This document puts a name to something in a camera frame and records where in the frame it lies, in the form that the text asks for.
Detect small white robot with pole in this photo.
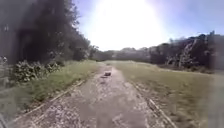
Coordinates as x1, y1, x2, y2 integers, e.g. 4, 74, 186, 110
103, 70, 113, 78

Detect grey gravel dirt path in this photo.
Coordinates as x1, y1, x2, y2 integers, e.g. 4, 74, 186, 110
6, 64, 179, 128

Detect grass strip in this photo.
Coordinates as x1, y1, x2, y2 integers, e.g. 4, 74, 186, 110
0, 59, 105, 125

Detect thin path edging strip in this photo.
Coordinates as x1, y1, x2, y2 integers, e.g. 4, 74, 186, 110
11, 79, 86, 123
131, 81, 179, 128

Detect wide grass field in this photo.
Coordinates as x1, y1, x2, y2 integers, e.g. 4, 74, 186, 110
108, 59, 224, 128

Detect wood of dark trees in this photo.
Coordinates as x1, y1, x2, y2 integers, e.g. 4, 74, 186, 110
0, 0, 99, 68

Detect row of trees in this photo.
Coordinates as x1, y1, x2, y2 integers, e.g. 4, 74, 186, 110
96, 30, 224, 74

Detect low leafy bushes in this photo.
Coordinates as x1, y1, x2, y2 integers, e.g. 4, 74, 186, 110
9, 59, 63, 84

